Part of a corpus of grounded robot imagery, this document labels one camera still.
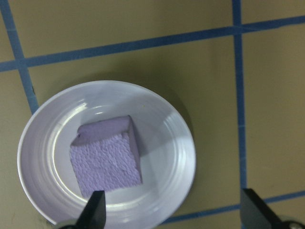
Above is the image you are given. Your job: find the purple foam block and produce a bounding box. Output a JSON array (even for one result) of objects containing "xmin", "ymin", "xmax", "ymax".
[{"xmin": 69, "ymin": 115, "xmax": 143, "ymax": 198}]

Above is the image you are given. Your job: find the purple plate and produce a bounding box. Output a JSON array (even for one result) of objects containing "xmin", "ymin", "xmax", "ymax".
[{"xmin": 17, "ymin": 80, "xmax": 197, "ymax": 227}]

